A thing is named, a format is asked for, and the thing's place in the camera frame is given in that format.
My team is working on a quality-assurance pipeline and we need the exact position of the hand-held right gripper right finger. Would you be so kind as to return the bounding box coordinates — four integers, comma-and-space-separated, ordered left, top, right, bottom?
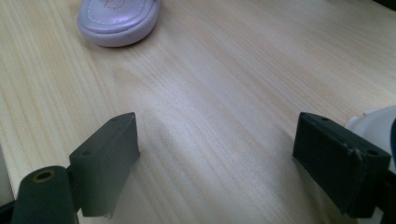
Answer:
292, 111, 391, 218

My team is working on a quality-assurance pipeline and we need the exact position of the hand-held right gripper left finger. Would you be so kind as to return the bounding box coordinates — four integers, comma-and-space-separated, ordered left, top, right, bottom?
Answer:
68, 111, 141, 218

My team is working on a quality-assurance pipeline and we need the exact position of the purple child's shoe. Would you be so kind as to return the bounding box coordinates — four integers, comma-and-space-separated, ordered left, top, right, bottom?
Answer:
76, 0, 162, 49

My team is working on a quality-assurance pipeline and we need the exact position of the white and navy sneaker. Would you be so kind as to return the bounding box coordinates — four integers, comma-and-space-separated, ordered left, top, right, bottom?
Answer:
345, 105, 396, 174

